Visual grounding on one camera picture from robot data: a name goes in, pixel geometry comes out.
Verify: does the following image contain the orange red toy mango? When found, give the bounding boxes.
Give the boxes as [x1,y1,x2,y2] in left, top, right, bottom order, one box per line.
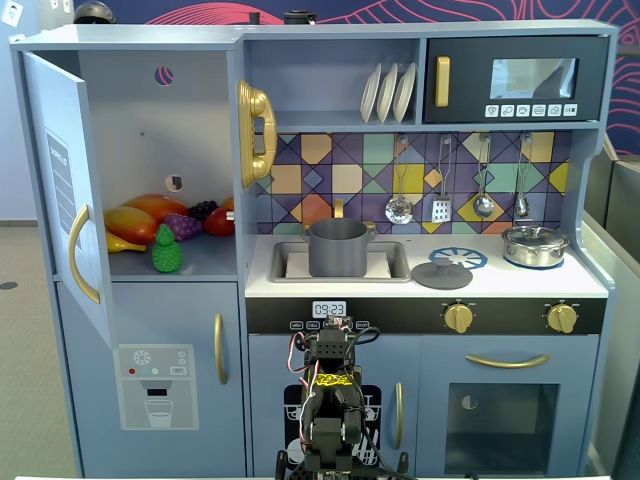
[122,193,190,224]

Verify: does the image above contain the yellow toy banana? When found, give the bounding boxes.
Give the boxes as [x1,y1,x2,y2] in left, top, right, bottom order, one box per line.
[106,232,149,254]

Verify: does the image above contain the white toy plate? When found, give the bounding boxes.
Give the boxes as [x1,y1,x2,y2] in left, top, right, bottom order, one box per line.
[375,62,400,125]
[359,62,384,125]
[391,62,417,124]

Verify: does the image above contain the blue toy kitchen unit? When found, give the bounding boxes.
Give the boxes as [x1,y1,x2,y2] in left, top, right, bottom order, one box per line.
[9,19,621,479]

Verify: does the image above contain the black toy microwave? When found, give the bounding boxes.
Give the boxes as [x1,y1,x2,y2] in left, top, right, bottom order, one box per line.
[422,35,610,125]

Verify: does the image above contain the black helmet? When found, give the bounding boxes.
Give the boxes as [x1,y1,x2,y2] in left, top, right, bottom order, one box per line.
[73,0,118,25]

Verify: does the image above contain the curved gold cabinet door handle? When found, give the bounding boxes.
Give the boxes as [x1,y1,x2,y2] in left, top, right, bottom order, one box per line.
[68,203,102,305]

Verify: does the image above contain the gray sink basin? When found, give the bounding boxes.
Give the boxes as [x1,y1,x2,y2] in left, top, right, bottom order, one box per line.
[269,240,412,284]

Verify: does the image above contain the dark toy grapes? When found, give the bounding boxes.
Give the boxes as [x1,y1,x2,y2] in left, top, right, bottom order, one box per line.
[187,200,220,222]

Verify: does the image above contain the steel ladle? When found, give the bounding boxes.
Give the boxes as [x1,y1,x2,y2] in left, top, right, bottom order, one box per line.
[472,133,495,219]

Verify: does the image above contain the gold oven door handle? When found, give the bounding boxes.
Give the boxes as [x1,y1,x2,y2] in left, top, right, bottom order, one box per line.
[464,353,551,370]

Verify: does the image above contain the red toy tomato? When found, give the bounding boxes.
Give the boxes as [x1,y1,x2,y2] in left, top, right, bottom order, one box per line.
[203,207,236,237]

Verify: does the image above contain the gold freezer door handle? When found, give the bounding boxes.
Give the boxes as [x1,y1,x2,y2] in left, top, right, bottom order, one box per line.
[213,312,229,386]

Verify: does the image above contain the gold cupboard door handle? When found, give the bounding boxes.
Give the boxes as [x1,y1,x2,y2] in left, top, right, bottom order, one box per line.
[394,382,404,450]

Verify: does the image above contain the gold stove knob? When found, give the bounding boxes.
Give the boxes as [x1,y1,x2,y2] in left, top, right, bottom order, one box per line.
[442,302,475,334]
[544,302,580,335]

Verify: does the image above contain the steel slotted spatula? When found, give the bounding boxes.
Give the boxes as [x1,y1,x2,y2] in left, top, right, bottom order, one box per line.
[431,135,457,224]

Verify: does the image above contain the gray plastic pot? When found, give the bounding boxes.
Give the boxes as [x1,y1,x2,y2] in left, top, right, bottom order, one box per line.
[300,217,377,279]

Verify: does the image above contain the steel pot with lid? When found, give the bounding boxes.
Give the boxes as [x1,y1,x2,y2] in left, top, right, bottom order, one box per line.
[501,224,571,268]

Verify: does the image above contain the gray pot lid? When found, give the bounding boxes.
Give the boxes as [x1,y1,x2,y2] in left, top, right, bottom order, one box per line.
[410,249,474,290]

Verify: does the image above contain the steel skimmer spoon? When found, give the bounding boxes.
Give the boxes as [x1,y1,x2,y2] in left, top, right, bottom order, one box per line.
[384,135,415,225]

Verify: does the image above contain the purple toy grapes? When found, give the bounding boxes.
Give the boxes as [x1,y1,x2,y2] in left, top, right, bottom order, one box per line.
[163,213,205,242]

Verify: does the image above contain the yellow red toy mango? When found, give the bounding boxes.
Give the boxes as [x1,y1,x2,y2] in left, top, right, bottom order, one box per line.
[103,205,159,246]

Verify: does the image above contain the steel serving spoon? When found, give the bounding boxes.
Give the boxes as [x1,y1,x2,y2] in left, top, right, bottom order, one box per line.
[514,133,534,219]

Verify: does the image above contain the green toy pineapple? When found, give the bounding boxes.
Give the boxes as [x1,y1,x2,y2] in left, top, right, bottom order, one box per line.
[151,223,184,274]

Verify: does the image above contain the gold microwave handle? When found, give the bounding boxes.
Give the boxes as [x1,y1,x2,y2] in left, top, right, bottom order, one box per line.
[434,56,452,108]

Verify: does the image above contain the blue cabinet door shopping list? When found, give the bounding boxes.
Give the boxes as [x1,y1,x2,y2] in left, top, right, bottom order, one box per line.
[22,49,119,351]

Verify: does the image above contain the gold toy telephone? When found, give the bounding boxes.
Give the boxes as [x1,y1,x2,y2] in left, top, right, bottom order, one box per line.
[236,79,279,189]

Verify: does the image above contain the white wall socket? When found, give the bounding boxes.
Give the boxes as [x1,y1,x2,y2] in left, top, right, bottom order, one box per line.
[0,0,24,28]

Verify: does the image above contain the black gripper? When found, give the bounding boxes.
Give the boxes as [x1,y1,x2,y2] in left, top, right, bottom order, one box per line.
[312,315,381,374]

